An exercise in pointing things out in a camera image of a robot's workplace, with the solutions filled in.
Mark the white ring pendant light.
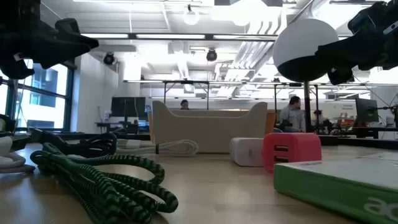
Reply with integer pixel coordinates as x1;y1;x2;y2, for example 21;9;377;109
182;4;200;26

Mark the black monitor on arm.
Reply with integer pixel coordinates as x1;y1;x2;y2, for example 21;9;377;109
355;98;380;123

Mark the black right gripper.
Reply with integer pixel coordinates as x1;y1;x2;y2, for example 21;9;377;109
315;0;398;85

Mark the white cable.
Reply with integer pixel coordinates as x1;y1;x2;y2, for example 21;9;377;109
116;139;200;157

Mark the grey plastic bin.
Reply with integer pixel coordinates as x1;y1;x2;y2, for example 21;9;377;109
151;100;268;154

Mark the black cable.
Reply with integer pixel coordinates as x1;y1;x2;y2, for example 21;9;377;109
29;128;118;158

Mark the orange plastic bin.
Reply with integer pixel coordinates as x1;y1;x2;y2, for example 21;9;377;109
264;111;277;136

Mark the white green Acer box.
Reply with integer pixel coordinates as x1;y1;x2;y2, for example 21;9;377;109
273;152;398;224

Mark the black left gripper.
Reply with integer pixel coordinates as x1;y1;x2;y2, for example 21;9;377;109
0;0;100;80

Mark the black computer monitor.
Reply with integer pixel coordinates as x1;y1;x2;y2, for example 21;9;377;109
111;96;146;118

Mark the black framed window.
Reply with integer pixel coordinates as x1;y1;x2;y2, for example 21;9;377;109
0;58;76;131

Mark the green braided cable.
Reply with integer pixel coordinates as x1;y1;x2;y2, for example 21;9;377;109
30;142;180;224

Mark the white USB charger cube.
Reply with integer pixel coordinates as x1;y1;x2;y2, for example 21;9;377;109
229;137;265;167

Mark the red USB charger cube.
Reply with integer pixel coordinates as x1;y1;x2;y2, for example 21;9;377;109
262;133;323;174

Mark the black metal rack frame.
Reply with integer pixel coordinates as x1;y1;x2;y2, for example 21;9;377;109
163;80;210;110

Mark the white globe table lamp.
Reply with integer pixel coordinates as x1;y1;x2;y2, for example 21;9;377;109
272;18;340;146

